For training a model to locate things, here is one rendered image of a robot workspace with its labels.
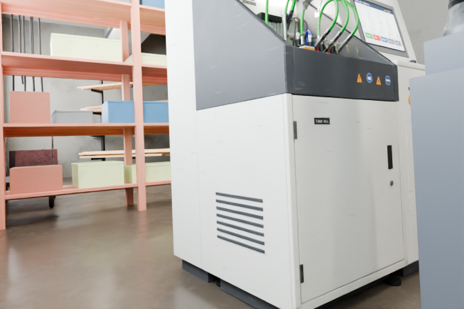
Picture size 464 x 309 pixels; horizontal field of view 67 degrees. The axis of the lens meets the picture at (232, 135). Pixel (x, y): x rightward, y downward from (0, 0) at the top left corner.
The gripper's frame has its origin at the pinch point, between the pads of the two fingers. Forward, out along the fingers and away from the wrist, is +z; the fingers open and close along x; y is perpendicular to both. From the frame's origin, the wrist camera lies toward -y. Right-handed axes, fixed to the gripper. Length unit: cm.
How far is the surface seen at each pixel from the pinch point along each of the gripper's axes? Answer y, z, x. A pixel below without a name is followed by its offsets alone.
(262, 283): 6, 109, -35
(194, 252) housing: -43, 108, -35
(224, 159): -15, 65, -35
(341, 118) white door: 22, 51, -7
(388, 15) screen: -9, -15, 85
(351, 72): 21.6, 32.5, 0.4
